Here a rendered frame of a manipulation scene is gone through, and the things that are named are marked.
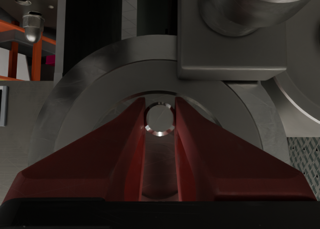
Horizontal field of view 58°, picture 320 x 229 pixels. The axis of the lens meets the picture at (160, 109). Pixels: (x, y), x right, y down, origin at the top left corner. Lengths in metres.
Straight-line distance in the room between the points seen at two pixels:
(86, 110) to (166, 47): 0.06
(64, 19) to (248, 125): 0.13
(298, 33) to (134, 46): 0.10
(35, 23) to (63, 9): 0.36
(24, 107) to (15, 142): 0.06
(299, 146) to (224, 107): 0.26
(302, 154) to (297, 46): 0.23
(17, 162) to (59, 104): 0.38
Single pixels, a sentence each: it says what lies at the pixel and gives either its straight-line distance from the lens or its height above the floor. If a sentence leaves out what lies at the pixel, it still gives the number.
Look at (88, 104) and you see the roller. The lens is 0.16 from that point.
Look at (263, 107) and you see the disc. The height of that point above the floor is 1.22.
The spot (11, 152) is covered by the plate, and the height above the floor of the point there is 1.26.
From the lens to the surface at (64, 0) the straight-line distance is 0.20.
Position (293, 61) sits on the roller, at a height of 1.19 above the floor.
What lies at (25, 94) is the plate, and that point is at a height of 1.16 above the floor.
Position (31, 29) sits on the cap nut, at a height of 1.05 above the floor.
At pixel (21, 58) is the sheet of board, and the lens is 4.39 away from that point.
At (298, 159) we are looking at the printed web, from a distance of 0.42.
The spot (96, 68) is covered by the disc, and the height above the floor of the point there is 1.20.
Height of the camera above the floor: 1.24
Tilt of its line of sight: 6 degrees down
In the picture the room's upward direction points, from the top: 179 degrees counter-clockwise
